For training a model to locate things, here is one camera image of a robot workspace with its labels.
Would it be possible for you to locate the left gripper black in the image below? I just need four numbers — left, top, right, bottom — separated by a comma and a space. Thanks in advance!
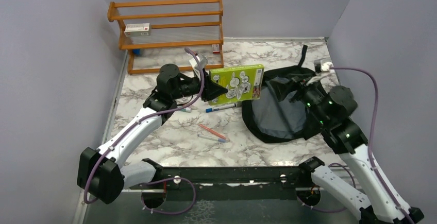
171, 67, 228, 102

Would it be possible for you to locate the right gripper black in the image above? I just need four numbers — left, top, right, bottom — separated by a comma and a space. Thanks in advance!
270, 71, 330, 125

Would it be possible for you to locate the black student backpack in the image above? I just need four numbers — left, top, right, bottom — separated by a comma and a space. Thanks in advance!
241, 45, 321, 144

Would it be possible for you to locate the yellow-green treehouse book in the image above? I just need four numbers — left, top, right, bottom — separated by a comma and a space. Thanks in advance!
208, 64, 264, 106

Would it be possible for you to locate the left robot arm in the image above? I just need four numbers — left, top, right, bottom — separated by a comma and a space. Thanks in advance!
77, 64, 228, 204

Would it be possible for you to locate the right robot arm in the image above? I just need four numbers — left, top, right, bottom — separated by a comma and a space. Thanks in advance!
270, 77, 424, 223

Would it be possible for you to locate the blue capped marker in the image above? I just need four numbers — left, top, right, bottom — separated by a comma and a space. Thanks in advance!
205, 102, 241, 113

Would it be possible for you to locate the white green glue stick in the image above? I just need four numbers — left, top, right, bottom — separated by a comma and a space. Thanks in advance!
180, 107, 192, 113

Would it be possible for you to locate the orange pen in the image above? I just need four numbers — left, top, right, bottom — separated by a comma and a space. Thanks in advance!
198, 124, 226, 140

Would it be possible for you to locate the small red white box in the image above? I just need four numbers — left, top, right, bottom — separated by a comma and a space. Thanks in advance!
212, 44, 220, 54

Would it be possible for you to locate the white blue marker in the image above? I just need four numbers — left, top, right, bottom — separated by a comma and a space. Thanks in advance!
197, 134, 227, 143

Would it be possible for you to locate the wooden shelf rack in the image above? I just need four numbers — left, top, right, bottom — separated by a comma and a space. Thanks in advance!
107, 0, 224, 75

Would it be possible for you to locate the blue item under shelf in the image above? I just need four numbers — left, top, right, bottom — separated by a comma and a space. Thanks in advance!
132, 49, 142, 56

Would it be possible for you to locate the white red box on shelf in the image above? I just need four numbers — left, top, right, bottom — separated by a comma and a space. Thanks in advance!
124, 23, 150, 37

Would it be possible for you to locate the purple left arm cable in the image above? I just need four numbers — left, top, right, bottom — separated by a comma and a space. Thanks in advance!
83, 47, 206, 216

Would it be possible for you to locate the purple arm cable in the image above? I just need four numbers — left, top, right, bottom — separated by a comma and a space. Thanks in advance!
296, 66, 415, 224
83, 47, 206, 216

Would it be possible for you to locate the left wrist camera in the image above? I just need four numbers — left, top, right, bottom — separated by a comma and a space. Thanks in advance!
189, 54, 208, 79

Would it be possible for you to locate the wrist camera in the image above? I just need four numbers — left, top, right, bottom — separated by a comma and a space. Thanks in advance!
189, 54, 208, 79
306, 60, 335, 85

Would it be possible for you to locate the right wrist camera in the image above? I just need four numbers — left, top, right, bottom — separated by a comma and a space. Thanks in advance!
306, 60, 335, 85

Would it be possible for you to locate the black mounting rail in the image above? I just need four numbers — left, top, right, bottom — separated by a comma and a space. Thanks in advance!
94, 159, 332, 201

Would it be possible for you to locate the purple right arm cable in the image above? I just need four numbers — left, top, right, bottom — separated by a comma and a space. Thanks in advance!
296, 66, 415, 224

